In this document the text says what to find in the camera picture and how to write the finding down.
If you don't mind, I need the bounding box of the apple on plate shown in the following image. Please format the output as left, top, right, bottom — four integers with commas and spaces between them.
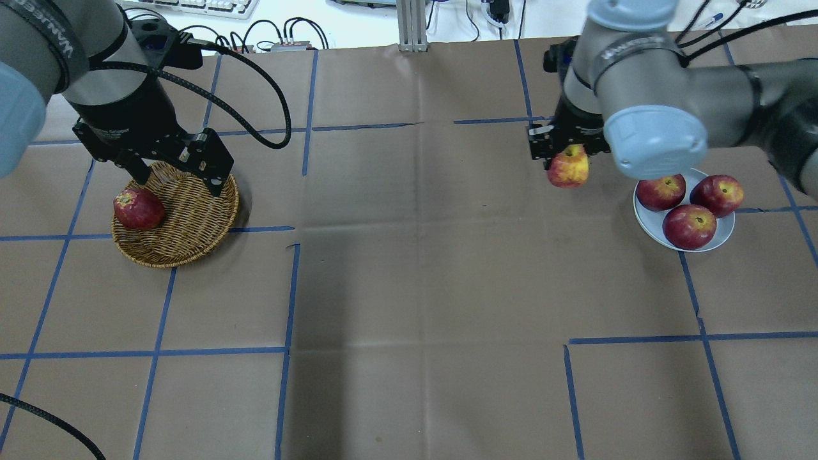
690, 174, 745, 218
662, 204, 718, 250
636, 174, 687, 211

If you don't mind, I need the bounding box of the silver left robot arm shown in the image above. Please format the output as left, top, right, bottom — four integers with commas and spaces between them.
1, 1, 234, 196

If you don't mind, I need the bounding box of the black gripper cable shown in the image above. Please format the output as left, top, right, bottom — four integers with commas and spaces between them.
89, 38, 293, 150

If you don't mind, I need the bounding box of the round wicker basket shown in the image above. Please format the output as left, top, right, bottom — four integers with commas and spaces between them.
111, 161, 240, 268

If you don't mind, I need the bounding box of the apple on plate back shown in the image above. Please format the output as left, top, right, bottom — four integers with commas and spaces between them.
690, 174, 745, 218

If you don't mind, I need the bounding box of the red yellow apple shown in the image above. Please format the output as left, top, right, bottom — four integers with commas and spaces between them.
546, 144, 589, 188

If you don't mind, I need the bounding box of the aluminium frame post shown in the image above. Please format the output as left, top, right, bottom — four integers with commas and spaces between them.
396, 0, 428, 52

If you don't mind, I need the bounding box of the apple on plate left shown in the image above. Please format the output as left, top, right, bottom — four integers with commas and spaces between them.
636, 174, 687, 211

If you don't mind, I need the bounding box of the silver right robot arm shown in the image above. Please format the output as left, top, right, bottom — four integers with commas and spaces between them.
527, 1, 816, 197

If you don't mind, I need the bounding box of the light blue plate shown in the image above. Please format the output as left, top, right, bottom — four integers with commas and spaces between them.
632, 169, 744, 252

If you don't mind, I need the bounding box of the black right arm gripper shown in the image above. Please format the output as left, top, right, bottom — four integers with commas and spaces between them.
527, 96, 611, 170

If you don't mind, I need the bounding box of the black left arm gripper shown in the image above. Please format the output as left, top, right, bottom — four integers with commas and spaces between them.
72, 82, 234, 197

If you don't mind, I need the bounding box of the apple on plate front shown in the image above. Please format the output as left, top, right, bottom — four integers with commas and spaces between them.
662, 204, 718, 250

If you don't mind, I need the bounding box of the dark red apple in basket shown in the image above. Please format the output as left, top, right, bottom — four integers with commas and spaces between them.
113, 188, 166, 231

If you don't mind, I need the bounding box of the white keyboard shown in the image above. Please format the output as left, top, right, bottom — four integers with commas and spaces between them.
115, 1, 261, 20

